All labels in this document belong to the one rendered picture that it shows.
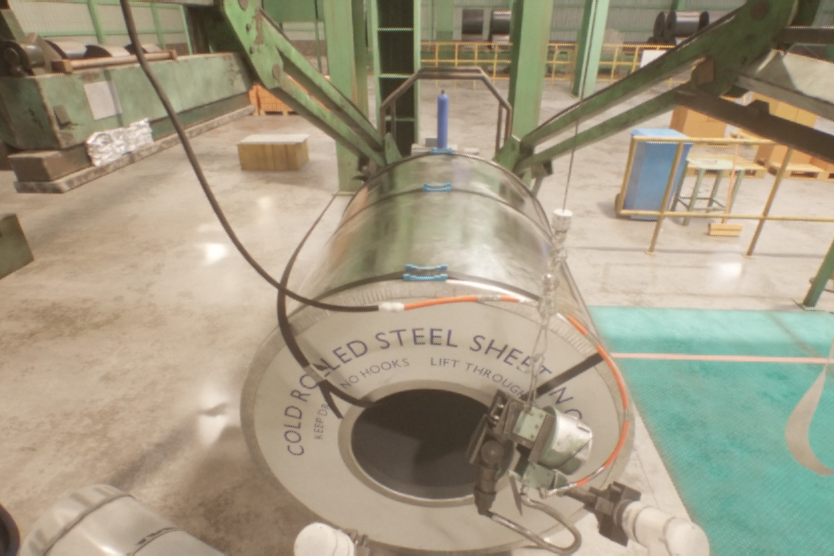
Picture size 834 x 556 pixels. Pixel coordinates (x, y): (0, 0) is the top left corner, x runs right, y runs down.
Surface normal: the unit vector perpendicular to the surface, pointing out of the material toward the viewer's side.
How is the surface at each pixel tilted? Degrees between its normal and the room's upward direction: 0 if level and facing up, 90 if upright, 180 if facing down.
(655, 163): 93
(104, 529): 5
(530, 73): 90
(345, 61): 90
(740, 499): 0
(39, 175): 90
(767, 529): 0
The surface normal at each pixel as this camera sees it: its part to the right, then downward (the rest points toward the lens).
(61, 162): 1.00, 0.04
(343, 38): -0.07, 0.49
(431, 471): 0.01, -0.87
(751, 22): -0.95, 0.15
